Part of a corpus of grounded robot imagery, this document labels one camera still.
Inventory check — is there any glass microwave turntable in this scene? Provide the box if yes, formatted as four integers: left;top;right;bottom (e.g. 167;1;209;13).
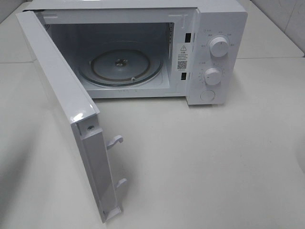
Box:
79;41;163;87

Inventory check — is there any white timer knob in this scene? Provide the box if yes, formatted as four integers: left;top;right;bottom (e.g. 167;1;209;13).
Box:
203;68;222;86

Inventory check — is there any white microwave oven body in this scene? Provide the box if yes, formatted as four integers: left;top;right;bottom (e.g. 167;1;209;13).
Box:
22;0;248;105

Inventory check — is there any round white door button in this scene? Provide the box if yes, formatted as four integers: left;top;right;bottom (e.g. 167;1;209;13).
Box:
200;90;215;102

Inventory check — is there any upper white power knob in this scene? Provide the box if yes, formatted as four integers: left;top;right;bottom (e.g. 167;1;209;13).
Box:
209;36;229;57

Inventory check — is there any white warning label sticker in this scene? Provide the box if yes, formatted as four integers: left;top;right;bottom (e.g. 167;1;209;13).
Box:
175;43;191;71

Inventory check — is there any white microwave door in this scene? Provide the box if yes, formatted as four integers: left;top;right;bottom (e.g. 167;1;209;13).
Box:
16;11;127;222

